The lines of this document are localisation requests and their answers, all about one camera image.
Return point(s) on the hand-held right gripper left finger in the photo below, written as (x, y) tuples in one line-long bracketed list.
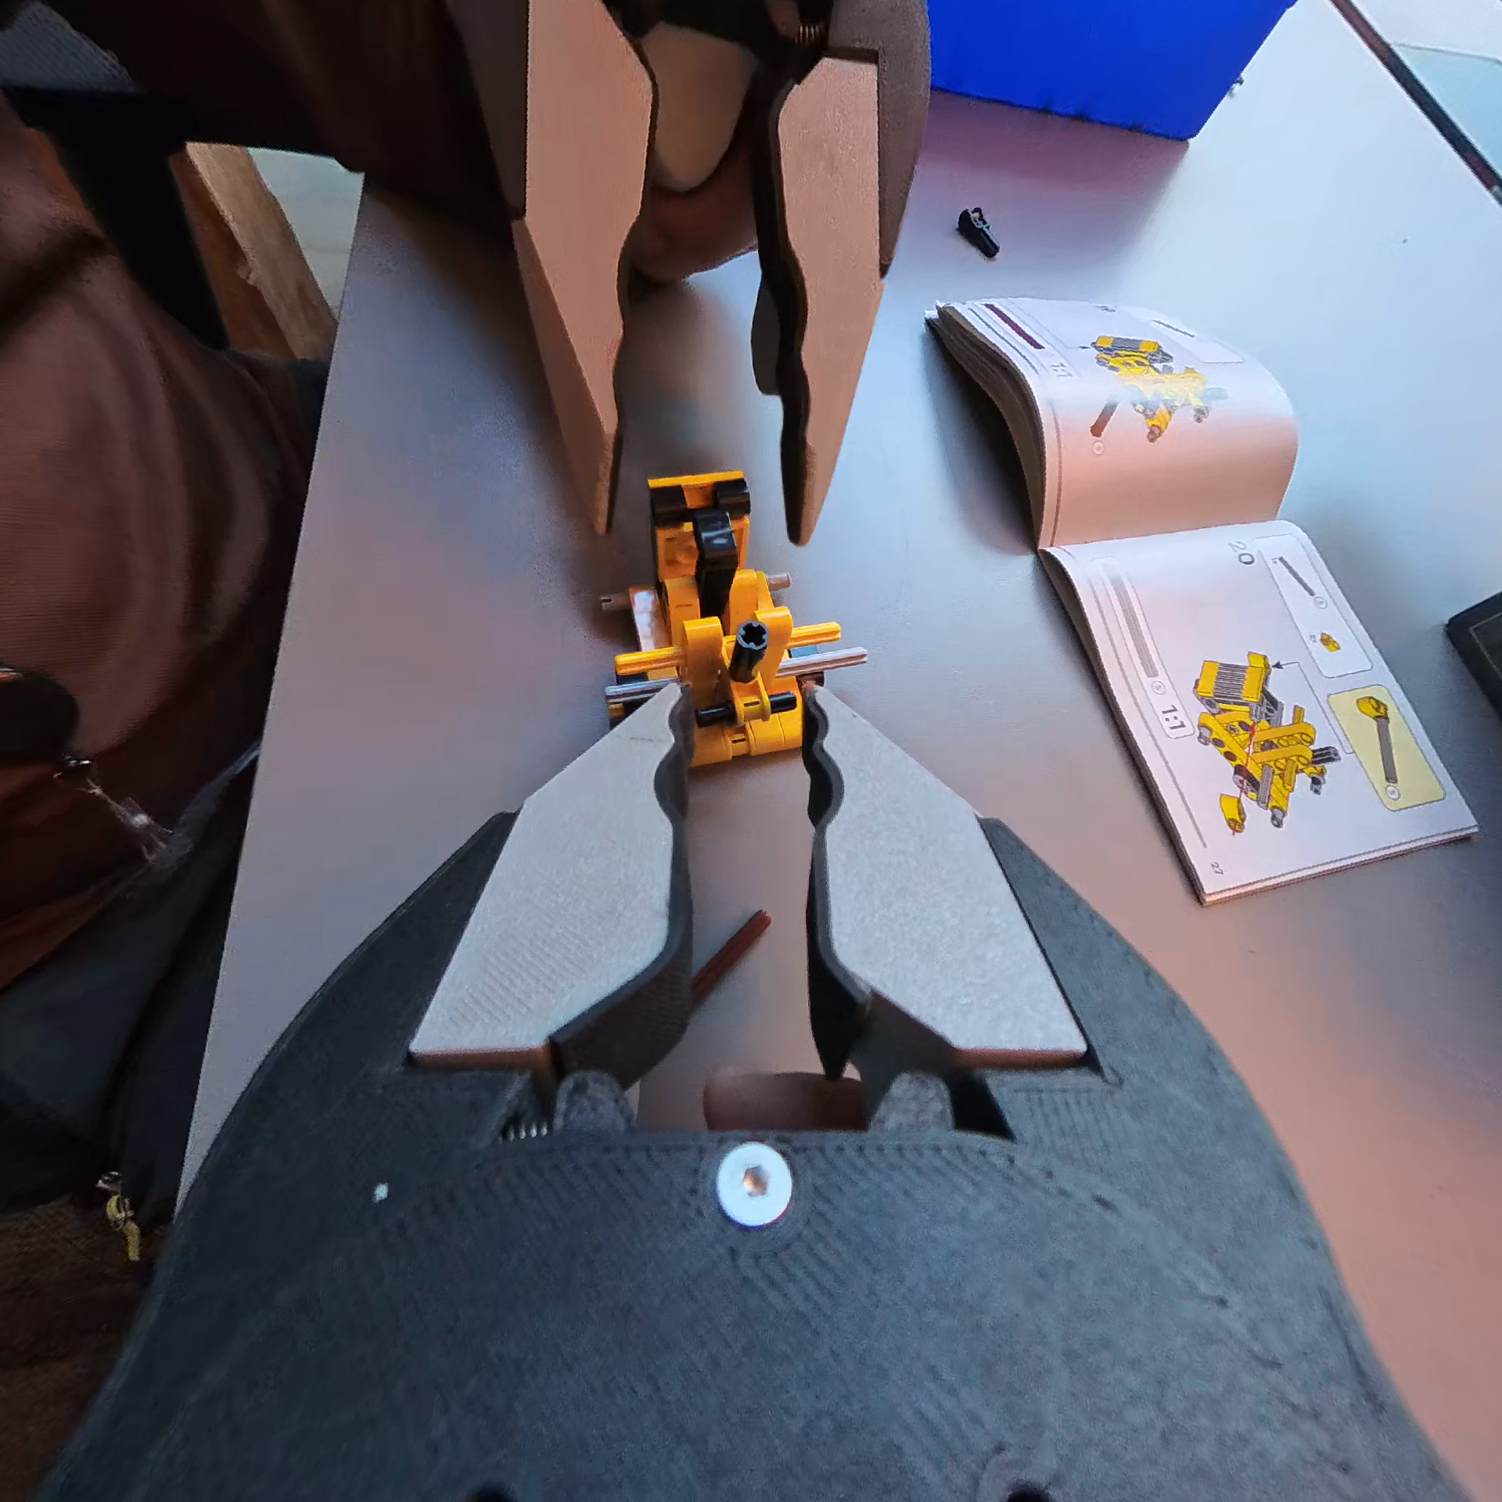
[(563, 904)]

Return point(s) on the lego instruction booklet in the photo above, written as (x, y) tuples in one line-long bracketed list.
[(1209, 657)]

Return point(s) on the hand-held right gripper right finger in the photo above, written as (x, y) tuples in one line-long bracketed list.
[(939, 927)]

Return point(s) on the wooden furniture panel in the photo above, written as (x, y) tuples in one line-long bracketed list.
[(258, 258)]

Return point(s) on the dark red lego axle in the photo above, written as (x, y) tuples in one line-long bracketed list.
[(733, 950)]

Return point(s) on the blue plastic box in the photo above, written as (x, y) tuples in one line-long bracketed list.
[(1091, 58)]

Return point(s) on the small black lego piece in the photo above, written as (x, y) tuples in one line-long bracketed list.
[(978, 231)]

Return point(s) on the black flat case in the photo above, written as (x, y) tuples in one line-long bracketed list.
[(1481, 651)]

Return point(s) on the yellow lego vehicle model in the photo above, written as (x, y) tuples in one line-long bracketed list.
[(704, 644)]

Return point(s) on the person's left hand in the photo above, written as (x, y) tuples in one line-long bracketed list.
[(692, 235)]

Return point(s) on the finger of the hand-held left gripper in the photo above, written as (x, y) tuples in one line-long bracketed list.
[(833, 235), (581, 177)]

